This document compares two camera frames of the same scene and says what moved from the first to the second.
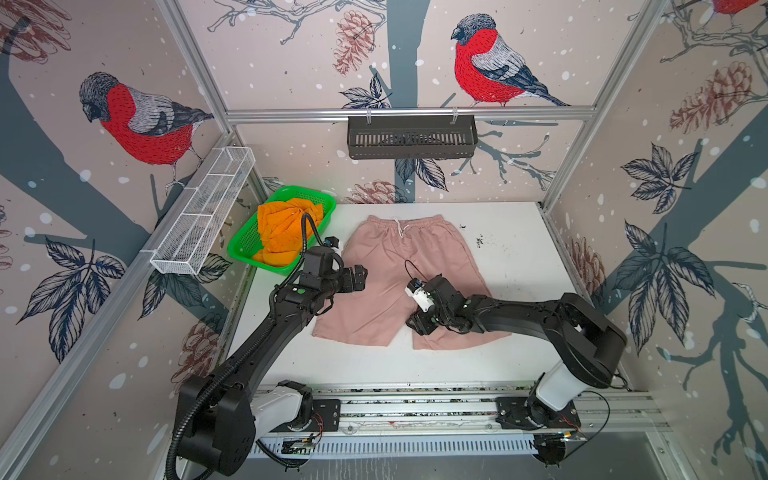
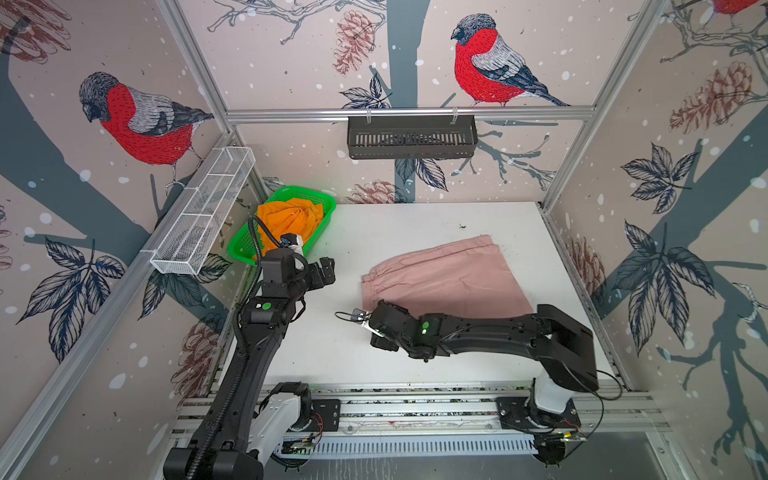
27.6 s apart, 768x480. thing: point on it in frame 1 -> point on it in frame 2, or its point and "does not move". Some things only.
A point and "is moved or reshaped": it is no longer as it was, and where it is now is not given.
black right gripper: x=420 y=321 -> x=380 y=340
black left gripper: x=349 y=283 -> x=318 y=280
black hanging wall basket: x=412 y=137 does not move
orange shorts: x=280 y=226 does not move
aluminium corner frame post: x=650 y=15 does not move
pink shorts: x=397 y=251 is moved or reshaped
